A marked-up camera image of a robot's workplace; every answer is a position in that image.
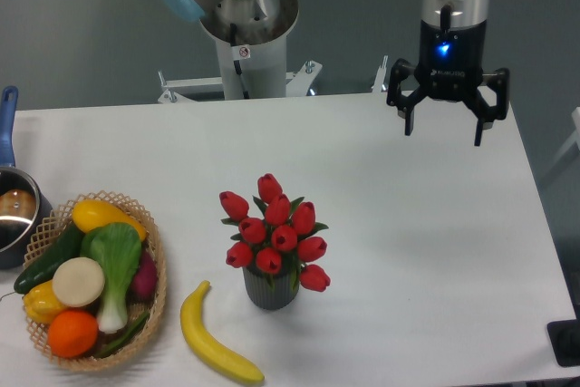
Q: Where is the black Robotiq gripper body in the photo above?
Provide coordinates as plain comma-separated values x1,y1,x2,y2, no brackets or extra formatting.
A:
414,23,486,102

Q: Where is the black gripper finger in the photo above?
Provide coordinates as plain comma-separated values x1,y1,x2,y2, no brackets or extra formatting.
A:
385,58,431,137
464,67,511,148

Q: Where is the red tulip bouquet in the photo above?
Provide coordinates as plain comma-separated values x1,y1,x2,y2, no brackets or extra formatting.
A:
218,173,331,293

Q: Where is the yellow banana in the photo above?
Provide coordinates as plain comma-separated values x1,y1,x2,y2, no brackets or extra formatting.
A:
179,280,265,385

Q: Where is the dark grey ribbed vase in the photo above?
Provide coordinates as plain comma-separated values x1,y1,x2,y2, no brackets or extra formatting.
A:
243,267,299,311

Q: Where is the black device at table edge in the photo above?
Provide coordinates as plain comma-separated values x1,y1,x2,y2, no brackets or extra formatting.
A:
546,319,579,367

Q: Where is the green bok choy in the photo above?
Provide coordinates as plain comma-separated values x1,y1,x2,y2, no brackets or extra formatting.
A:
81,222,141,334

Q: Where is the purple sweet potato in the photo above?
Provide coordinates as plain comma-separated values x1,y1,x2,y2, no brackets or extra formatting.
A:
130,250,158,301

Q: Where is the yellow squash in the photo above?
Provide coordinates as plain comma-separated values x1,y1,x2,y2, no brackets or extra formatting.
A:
72,199,147,242

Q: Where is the green bean pod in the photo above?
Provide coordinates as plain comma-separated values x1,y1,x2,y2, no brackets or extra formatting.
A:
94,312,150,359

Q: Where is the woven wicker basket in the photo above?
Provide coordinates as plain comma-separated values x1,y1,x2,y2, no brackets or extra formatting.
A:
24,190,167,372

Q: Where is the green cucumber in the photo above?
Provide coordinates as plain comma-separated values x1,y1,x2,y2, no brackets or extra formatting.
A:
14,223,84,295

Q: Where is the orange fruit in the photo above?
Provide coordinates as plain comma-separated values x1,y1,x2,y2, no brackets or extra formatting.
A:
47,309,99,358

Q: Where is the yellow bell pepper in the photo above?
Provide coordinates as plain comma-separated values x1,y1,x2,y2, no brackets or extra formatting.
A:
23,280,68,324

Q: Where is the white frame at right edge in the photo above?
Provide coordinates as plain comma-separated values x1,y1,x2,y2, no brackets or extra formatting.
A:
552,107,579,165

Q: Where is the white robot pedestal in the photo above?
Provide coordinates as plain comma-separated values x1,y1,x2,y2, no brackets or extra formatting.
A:
157,33,390,104

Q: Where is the blue handled saucepan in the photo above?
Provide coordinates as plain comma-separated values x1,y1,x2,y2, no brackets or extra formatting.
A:
1,85,52,269

